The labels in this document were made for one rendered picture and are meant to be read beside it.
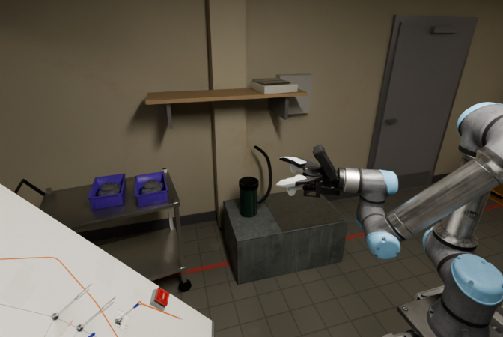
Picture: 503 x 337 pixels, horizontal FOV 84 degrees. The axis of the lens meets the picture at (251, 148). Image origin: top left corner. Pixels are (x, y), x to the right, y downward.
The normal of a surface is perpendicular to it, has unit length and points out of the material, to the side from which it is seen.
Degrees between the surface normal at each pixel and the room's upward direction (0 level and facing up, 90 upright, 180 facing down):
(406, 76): 90
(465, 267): 7
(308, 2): 90
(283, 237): 90
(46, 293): 48
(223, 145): 90
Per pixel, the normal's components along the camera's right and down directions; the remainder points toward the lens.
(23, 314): 0.75, -0.64
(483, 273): -0.01, -0.87
